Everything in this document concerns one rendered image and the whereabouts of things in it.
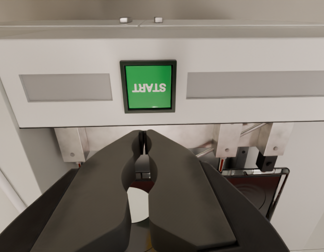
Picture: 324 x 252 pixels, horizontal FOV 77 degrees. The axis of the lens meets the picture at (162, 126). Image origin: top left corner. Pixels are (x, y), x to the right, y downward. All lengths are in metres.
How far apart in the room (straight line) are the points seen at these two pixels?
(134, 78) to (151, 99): 0.03
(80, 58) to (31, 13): 1.09
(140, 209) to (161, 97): 0.26
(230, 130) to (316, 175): 0.34
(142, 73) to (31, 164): 0.18
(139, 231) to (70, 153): 0.23
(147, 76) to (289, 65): 0.15
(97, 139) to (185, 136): 0.15
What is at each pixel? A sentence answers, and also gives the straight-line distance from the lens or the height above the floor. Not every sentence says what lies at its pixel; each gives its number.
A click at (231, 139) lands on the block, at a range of 0.33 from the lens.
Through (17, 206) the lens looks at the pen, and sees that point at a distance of 0.35.
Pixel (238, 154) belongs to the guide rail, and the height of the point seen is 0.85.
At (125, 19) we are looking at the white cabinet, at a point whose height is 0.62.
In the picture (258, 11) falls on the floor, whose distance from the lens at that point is 1.29.
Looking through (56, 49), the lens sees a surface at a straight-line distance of 0.23.
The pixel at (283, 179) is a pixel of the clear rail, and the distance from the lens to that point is 0.44.
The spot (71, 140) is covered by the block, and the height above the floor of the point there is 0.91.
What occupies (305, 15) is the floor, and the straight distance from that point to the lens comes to 1.42.
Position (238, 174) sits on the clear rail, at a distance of 0.39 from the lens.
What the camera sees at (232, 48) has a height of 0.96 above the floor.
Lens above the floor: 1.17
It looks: 61 degrees down
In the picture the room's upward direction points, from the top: 174 degrees clockwise
